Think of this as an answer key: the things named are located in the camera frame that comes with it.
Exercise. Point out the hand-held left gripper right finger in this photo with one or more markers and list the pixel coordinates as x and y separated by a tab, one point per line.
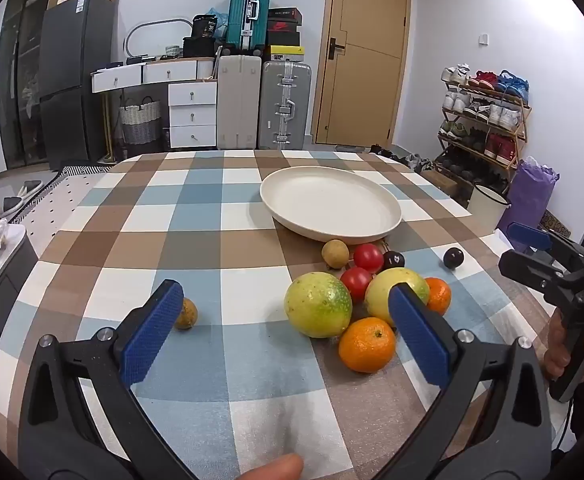
419	340

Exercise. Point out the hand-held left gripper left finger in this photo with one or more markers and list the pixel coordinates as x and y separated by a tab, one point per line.
152	332

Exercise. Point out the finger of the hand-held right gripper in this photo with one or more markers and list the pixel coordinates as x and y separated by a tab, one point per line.
526	236
521	265

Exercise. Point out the wrinkled brown small fruit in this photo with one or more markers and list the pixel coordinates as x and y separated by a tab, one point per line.
188	315

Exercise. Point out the orange tangerine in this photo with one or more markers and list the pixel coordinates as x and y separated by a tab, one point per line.
366	344
440	295

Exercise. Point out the yellow-green guava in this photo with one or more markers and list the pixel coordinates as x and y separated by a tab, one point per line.
380	290
318	305

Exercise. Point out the dark stemless cherry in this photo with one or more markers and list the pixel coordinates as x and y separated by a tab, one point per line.
453	258

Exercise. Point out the cream round plate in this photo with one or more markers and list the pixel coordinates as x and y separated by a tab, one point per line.
329	200

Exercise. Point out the person's right hand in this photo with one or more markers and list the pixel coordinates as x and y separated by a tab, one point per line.
552	350

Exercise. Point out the person's left hand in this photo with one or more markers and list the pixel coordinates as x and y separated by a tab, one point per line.
277	469

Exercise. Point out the patterned doormat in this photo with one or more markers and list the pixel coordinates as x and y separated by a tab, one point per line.
555	222

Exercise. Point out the purple bag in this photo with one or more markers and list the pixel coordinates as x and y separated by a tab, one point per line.
529	195

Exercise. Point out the white enamel bucket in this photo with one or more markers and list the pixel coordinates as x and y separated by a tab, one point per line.
486	207

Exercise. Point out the dark cherry with stem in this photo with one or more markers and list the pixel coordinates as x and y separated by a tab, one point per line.
393	261

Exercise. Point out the red tomato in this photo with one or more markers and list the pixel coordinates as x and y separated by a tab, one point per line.
355	282
368	256

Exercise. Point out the brown cardboard box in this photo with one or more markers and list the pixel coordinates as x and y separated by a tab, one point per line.
439	180

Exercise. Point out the smooth tan longan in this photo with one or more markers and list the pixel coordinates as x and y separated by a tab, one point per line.
334	254

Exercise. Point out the wooden shoe rack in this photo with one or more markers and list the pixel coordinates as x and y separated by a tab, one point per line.
519	110

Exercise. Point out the rows of shoes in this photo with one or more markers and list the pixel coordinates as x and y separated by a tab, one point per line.
486	110

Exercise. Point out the pile of floor shoes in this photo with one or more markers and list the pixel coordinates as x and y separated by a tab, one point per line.
406	157

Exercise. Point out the dark grey side cabinet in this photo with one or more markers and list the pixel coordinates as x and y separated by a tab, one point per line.
2	290

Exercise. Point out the dotted floor mat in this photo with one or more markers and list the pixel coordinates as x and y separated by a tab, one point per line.
57	200

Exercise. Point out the grey white slipper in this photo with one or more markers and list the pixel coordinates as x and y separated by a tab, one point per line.
32	188
12	205

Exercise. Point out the woven laundry basket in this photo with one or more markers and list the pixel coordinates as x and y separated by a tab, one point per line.
139	120

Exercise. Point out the white dresser with drawers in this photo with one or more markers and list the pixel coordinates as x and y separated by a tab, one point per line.
192	110

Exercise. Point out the wooden door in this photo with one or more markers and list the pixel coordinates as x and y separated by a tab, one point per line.
361	60

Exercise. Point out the beige suitcase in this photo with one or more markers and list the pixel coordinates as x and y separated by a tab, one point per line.
239	100

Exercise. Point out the dark grey fridge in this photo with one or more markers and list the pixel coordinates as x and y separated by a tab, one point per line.
72	85

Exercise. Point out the silver suitcase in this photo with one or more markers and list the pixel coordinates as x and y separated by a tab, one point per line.
284	105

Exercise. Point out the small white basket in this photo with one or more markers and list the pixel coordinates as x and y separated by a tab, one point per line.
174	52

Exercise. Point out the dark glass cabinet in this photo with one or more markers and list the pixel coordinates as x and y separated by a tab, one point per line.
17	85

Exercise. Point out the black storage box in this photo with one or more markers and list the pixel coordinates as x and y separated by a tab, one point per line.
198	47

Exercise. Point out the yellow black shoe box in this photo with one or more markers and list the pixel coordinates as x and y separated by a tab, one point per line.
285	53

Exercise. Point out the black bag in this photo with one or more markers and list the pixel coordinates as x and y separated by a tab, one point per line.
204	26

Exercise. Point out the black red shoe box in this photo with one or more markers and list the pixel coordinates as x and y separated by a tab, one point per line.
284	27

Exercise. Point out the blue plastic bag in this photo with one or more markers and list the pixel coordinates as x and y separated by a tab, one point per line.
219	16

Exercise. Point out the teal suitcase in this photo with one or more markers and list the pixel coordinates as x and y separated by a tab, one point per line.
249	10

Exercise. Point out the white light switch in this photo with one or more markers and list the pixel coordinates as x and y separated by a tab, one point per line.
484	39

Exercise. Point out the oval mirror frame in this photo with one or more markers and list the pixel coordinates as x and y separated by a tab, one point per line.
144	24

